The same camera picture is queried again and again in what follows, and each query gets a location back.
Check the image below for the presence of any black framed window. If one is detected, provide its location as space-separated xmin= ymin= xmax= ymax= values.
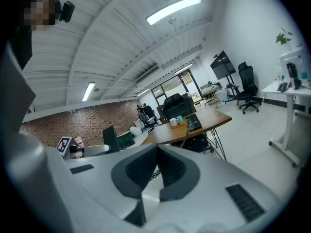
xmin=150 ymin=69 xmax=203 ymax=107

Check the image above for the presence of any black high-back office chair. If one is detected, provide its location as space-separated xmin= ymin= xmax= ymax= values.
xmin=234 ymin=61 xmax=262 ymax=115

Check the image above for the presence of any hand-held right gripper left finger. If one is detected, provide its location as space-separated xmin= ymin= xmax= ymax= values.
xmin=111 ymin=143 xmax=159 ymax=199

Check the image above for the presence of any white bean-shaped stool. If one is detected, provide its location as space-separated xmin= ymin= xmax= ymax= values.
xmin=129 ymin=126 xmax=144 ymax=137

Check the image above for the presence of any orange tray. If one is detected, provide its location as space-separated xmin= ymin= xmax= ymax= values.
xmin=170 ymin=119 xmax=188 ymax=130

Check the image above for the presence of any white desk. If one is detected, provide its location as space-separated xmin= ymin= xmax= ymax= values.
xmin=261 ymin=80 xmax=311 ymax=169

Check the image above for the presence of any black television stand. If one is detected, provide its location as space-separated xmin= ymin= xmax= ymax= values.
xmin=225 ymin=73 xmax=242 ymax=100

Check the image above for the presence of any green potted plant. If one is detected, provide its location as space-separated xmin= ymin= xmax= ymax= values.
xmin=275 ymin=28 xmax=294 ymax=51

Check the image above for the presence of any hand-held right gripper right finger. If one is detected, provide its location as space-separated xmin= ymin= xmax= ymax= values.
xmin=157 ymin=143 xmax=202 ymax=202

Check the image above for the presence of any black head-worn camera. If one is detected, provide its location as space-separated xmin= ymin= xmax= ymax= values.
xmin=58 ymin=0 xmax=76 ymax=24

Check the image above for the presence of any black mesh-back office chair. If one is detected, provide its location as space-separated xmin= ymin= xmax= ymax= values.
xmin=162 ymin=93 xmax=193 ymax=124

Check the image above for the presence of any white box appliance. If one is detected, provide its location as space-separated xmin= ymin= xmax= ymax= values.
xmin=278 ymin=47 xmax=305 ymax=83

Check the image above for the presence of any black television screen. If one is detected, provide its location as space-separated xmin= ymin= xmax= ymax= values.
xmin=209 ymin=50 xmax=237 ymax=81

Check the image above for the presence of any person's head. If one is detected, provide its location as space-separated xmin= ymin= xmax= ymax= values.
xmin=23 ymin=0 xmax=62 ymax=32

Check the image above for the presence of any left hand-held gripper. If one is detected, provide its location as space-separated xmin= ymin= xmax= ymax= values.
xmin=57 ymin=136 xmax=110 ymax=158

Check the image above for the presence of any long white ceiling light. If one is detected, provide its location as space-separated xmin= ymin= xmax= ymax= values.
xmin=174 ymin=63 xmax=194 ymax=75
xmin=81 ymin=81 xmax=96 ymax=102
xmin=136 ymin=88 xmax=151 ymax=98
xmin=145 ymin=0 xmax=202 ymax=26

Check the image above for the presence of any black metal table leg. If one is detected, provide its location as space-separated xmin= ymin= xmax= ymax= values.
xmin=206 ymin=127 xmax=227 ymax=161

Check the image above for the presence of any round wooden side table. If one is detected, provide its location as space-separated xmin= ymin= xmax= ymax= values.
xmin=201 ymin=87 xmax=222 ymax=109

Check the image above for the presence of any black desktop device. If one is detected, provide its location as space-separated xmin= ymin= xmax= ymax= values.
xmin=286 ymin=62 xmax=302 ymax=90

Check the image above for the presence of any black box device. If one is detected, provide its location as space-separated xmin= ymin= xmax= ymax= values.
xmin=185 ymin=114 xmax=204 ymax=132

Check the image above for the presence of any ceiling air vent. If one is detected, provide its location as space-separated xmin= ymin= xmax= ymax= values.
xmin=134 ymin=65 xmax=160 ymax=85

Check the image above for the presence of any black and white office chair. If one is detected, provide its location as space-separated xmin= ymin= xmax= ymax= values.
xmin=138 ymin=104 xmax=161 ymax=133

